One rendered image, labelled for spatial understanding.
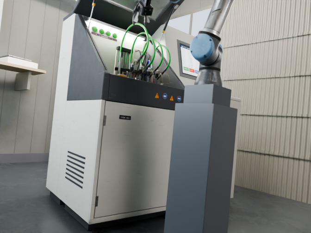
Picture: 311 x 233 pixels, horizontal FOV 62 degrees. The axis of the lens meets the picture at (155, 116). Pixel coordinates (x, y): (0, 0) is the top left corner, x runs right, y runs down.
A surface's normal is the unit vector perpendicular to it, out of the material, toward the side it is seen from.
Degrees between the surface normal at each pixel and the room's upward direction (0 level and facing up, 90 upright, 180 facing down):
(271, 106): 90
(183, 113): 90
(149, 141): 90
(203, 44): 97
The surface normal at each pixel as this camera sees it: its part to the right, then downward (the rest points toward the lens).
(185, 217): -0.70, -0.08
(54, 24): 0.71, 0.04
